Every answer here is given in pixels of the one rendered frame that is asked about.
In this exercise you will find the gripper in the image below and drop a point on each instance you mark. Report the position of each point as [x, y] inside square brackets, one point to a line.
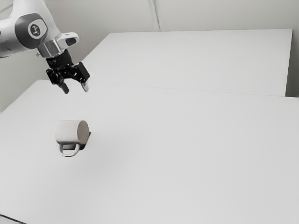
[61, 65]

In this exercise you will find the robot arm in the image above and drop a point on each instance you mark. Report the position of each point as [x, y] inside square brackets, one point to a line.
[25, 28]

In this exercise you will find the white ceramic mug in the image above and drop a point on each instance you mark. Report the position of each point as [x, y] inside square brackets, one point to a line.
[70, 135]

